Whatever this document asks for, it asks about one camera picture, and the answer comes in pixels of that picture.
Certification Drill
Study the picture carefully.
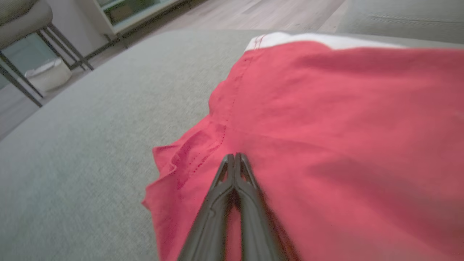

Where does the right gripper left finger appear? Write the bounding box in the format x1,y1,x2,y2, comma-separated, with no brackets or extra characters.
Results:
178,153,236,261

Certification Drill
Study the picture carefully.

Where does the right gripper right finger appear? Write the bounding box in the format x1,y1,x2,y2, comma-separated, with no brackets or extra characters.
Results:
235,153,290,261

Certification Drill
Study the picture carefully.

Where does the red and white jersey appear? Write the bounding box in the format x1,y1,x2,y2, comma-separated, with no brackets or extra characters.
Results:
141,32,464,261

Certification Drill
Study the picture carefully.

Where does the white round basket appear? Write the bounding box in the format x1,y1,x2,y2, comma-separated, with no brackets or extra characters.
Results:
25,58,72,93

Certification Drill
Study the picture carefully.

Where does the low cabinet with metal legs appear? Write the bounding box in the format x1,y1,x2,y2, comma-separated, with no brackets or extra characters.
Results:
92,0,192,47

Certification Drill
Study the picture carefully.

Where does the long grey sofa cushion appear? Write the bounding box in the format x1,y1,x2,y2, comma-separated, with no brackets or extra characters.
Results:
336,0,464,45

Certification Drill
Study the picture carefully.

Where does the beige chair with metal legs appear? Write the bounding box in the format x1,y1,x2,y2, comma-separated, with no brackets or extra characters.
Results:
0,0,95,108

